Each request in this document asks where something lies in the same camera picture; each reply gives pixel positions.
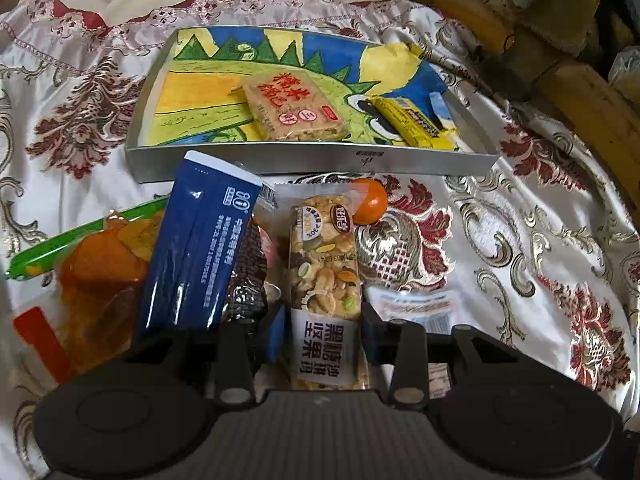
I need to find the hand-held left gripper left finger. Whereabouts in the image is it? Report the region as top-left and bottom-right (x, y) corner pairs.
(122, 305), (291, 408)

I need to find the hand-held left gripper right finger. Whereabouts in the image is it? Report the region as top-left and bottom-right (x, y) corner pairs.
(360, 302), (521, 408)

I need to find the dark brown snack packet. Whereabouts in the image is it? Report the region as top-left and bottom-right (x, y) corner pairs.
(222, 210), (281, 331)

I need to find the nut bar packet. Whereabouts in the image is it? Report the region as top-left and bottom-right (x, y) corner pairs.
(277, 185), (373, 393)

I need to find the blue sachet packet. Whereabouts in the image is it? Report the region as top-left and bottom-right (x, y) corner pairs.
(132, 150), (263, 343)

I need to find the small orange fruit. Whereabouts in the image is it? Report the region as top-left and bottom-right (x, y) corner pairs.
(352, 178), (388, 226)

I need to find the grey tray box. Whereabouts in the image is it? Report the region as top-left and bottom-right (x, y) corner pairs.
(125, 25), (501, 185)

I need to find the white labelled packet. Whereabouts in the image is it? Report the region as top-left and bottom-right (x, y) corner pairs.
(367, 287), (463, 401)

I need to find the orange dried fruit packet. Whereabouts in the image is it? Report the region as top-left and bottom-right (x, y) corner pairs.
(57, 210), (168, 376)

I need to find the yellow snack bar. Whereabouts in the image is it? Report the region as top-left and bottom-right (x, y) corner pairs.
(370, 95), (461, 152)

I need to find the small blue packet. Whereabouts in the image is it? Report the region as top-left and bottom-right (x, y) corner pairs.
(429, 91), (451, 126)

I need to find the rice cracker packet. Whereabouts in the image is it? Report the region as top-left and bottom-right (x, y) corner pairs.
(230, 71), (353, 142)

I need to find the red white packet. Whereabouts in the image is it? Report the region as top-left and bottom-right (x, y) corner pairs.
(12, 307), (76, 386)

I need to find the green sausage stick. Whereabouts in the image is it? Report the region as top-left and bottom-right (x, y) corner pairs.
(6, 196), (171, 282)

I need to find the plastic bag of clothes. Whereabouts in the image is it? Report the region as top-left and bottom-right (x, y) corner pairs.
(607, 50), (640, 98)

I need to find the olive cloth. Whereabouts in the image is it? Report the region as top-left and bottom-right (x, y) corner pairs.
(480, 0), (608, 91)

